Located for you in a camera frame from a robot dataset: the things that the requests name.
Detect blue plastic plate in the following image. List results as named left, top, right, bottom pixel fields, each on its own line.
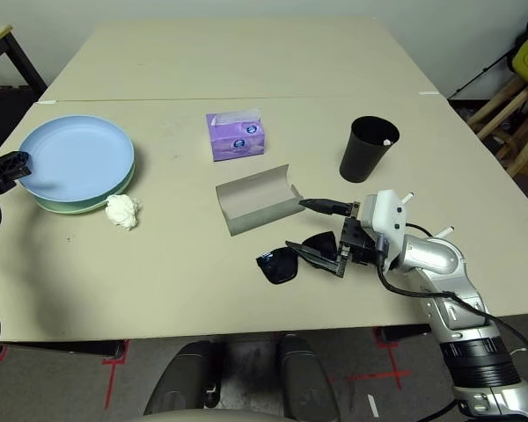
left=18, top=114, right=136, bottom=204

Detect red floor tape cross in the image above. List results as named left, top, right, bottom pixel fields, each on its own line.
left=347, top=327, right=413, bottom=390
left=101, top=340, right=131, bottom=408

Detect black sunglasses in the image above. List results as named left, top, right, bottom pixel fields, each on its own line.
left=255, top=230, right=341, bottom=286

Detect light grey robot torso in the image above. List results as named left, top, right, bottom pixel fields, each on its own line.
left=127, top=408, right=291, bottom=422

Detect dark grey robot leg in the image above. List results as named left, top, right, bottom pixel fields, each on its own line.
left=276, top=333, right=338, bottom=422
left=143, top=341, right=224, bottom=417

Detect grey open glasses case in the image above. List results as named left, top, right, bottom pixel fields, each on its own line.
left=215, top=164, right=307, bottom=239

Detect dark grey robot left leg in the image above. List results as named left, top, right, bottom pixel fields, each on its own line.
left=143, top=341, right=224, bottom=417

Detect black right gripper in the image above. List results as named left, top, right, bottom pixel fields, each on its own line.
left=284, top=197, right=382, bottom=279

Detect white tissue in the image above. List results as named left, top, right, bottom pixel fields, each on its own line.
left=104, top=193, right=143, bottom=232

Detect green plastic plate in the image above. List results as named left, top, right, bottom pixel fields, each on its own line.
left=33, top=157, right=137, bottom=216

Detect black plastic cup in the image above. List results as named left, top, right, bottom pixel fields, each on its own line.
left=339, top=115, right=401, bottom=184

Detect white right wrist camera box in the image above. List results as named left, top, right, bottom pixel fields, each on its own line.
left=359, top=189, right=409, bottom=270

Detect purple tissue pack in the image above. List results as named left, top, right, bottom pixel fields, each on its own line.
left=205, top=108, right=267, bottom=163

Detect dark grey robot right leg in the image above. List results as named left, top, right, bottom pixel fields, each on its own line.
left=276, top=333, right=338, bottom=422

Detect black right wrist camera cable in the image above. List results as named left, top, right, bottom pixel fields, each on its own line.
left=375, top=222, right=528, bottom=353

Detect black foam floor mat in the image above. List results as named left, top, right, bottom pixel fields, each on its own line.
left=0, top=83, right=40, bottom=153

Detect black table foot bar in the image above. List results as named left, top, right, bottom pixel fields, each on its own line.
left=378, top=324, right=432, bottom=344
left=2, top=338, right=131, bottom=358

